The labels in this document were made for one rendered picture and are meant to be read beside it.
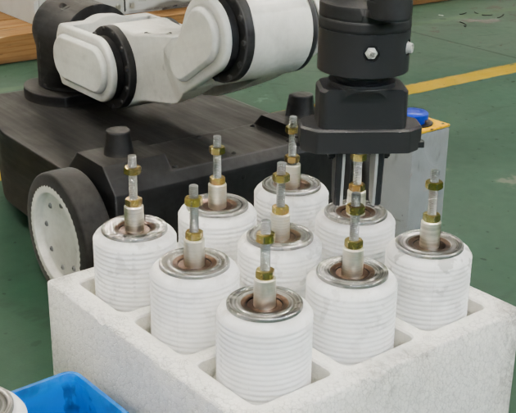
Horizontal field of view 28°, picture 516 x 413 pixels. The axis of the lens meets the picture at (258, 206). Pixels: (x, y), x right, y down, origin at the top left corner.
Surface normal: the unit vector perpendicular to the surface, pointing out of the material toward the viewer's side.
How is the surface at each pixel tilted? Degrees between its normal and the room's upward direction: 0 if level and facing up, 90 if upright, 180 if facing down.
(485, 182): 0
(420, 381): 90
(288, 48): 103
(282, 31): 83
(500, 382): 90
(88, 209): 49
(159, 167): 45
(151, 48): 90
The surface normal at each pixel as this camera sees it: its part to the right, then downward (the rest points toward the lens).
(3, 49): 0.59, 0.30
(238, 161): 0.44, -0.43
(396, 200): -0.78, 0.22
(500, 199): 0.01, -0.93
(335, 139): 0.07, 0.37
